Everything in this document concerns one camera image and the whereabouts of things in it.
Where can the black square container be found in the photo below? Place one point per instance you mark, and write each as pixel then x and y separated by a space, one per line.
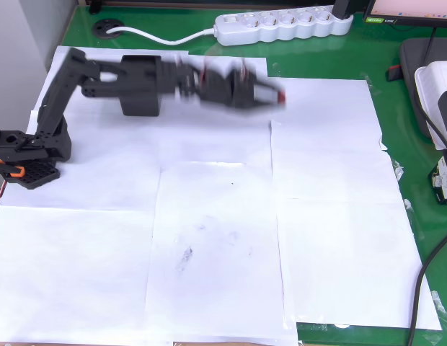
pixel 140 107

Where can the white power strip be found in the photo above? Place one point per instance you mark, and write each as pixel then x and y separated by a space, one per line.
pixel 281 29

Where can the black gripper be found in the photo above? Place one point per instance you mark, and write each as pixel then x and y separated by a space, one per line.
pixel 253 94

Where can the white paper sheet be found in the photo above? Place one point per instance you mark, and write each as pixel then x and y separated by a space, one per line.
pixel 101 180
pixel 353 270
pixel 216 270
pixel 72 274
pixel 324 144
pixel 216 137

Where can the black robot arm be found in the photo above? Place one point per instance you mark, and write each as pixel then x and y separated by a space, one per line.
pixel 50 119

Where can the black pegboard stand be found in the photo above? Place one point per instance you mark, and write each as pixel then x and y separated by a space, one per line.
pixel 95 7

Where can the black power plug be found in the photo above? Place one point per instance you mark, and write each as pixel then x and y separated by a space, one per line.
pixel 342 8

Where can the computer monitor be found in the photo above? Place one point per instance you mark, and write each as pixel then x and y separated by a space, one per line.
pixel 411 11

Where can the grey pad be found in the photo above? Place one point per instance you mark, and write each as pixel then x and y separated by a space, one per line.
pixel 409 72

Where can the orange black table clamp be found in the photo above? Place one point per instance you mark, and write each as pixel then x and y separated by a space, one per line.
pixel 16 171

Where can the white plastic tray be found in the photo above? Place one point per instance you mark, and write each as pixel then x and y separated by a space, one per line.
pixel 430 93

